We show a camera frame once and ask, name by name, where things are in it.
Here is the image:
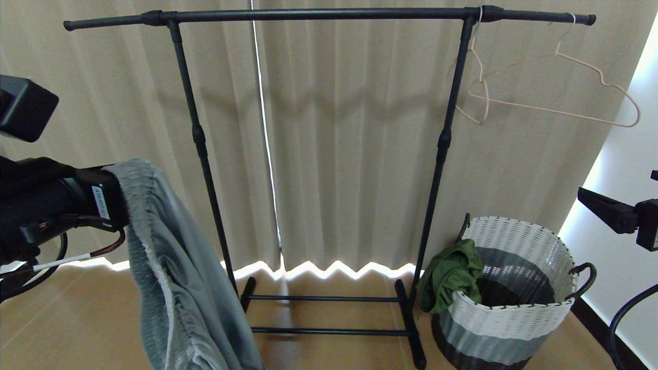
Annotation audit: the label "pale grey shorts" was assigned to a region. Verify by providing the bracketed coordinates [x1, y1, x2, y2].
[103, 158, 265, 370]

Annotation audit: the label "white laundry basket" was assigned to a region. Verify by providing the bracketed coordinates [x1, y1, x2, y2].
[431, 213, 598, 370]

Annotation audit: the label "pink clothes hanger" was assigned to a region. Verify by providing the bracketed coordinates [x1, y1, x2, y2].
[455, 23, 491, 125]
[469, 14, 641, 128]

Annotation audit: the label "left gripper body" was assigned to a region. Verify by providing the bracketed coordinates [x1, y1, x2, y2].
[0, 157, 129, 246]

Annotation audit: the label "beige curtain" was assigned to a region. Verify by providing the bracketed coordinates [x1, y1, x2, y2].
[0, 0, 658, 281]

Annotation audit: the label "green garment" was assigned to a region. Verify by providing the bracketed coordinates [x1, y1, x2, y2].
[416, 239, 484, 315]

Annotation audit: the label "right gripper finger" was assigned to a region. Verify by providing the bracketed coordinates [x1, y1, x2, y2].
[577, 187, 639, 235]

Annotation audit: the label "black clothes rack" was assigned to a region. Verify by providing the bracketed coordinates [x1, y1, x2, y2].
[63, 5, 597, 369]

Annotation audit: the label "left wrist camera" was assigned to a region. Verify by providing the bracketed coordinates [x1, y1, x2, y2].
[0, 75, 60, 143]

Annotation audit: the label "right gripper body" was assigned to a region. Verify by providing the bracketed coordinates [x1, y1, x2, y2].
[635, 198, 658, 252]

